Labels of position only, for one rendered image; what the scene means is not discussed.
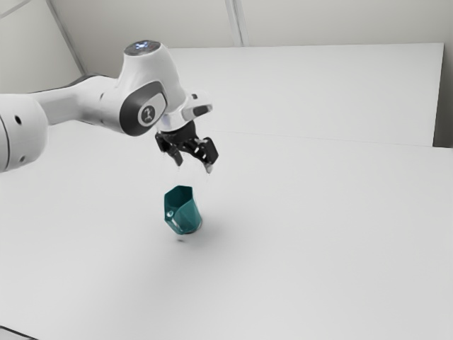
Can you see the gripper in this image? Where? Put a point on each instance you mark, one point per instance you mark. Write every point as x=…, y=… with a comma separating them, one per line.
x=184, y=139

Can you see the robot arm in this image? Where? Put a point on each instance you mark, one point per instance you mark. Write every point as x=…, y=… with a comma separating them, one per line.
x=88, y=99

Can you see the teal faceted mug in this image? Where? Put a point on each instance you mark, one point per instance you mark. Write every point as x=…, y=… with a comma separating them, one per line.
x=182, y=211

